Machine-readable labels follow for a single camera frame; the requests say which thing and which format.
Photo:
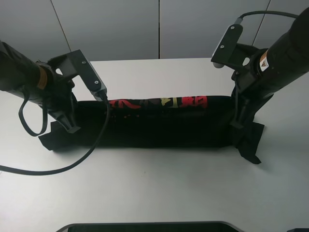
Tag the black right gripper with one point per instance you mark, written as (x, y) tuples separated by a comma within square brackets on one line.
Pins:
[(249, 92)]

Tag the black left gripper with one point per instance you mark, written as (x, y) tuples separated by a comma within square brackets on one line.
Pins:
[(61, 102)]

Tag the black printed t-shirt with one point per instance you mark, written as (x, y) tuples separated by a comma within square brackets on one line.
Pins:
[(180, 122)]

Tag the dark robot base front edge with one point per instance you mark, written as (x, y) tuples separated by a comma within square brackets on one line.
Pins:
[(152, 227)]

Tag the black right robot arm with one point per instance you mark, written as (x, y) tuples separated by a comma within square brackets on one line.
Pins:
[(270, 70)]

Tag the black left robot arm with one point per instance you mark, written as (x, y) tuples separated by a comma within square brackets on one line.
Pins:
[(39, 83)]

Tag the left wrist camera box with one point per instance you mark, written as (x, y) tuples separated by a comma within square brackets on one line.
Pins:
[(92, 81)]

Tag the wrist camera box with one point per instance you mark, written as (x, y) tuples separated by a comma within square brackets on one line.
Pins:
[(227, 44), (92, 81)]

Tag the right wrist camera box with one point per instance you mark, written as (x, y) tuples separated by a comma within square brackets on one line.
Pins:
[(227, 44)]

